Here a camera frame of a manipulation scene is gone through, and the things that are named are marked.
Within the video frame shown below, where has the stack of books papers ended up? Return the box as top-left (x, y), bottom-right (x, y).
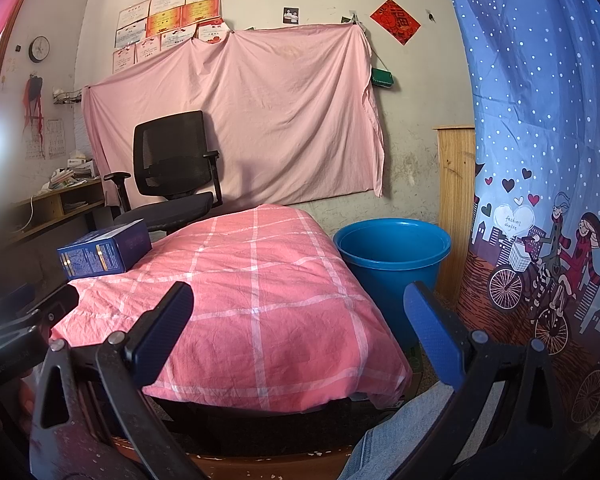
top-left (36, 151), bottom-right (96, 196)

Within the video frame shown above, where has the white charger cable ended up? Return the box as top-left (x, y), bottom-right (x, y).
top-left (9, 196), bottom-right (37, 233)

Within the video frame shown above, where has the blue cartoon curtain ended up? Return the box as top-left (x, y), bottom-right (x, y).
top-left (452, 0), bottom-right (600, 426)

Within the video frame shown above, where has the blue jeans leg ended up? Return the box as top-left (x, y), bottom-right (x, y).
top-left (339, 382), bottom-right (454, 480)

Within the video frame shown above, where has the red diamond wall poster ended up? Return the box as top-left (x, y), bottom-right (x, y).
top-left (370, 0), bottom-right (420, 46)

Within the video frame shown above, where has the blue plastic bucket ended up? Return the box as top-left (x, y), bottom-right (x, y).
top-left (334, 218), bottom-right (452, 351)

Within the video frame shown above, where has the red tassel wall ornament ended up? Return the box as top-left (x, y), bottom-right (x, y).
top-left (23, 74), bottom-right (44, 146)

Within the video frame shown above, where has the pink checkered table cloth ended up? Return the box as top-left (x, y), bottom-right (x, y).
top-left (52, 205), bottom-right (413, 413)

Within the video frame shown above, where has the round wall clock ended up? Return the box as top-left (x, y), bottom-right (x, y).
top-left (28, 36), bottom-right (50, 64)

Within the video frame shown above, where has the small dark photo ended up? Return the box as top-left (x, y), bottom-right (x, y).
top-left (283, 8), bottom-right (300, 25)

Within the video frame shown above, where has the black office chair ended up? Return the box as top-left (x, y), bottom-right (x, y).
top-left (104, 110), bottom-right (223, 234)

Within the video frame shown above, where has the pink wall sheet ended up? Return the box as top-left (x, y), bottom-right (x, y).
top-left (82, 24), bottom-right (385, 210)

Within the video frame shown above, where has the wooden cabinet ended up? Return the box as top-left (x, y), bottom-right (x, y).
top-left (434, 126), bottom-right (476, 306)

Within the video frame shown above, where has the green hanging basket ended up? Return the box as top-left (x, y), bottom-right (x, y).
top-left (370, 67), bottom-right (394, 89)

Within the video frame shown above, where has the wall calendar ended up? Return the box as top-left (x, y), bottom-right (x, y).
top-left (23, 118), bottom-right (67, 159)

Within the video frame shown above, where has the wooden desk shelf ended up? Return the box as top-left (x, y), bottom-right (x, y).
top-left (7, 178), bottom-right (105, 244)

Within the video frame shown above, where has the blue cardboard box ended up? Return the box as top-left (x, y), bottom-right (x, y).
top-left (57, 220), bottom-right (152, 280)

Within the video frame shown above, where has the wall certificates group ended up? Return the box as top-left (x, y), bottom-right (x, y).
top-left (112, 0), bottom-right (228, 74)

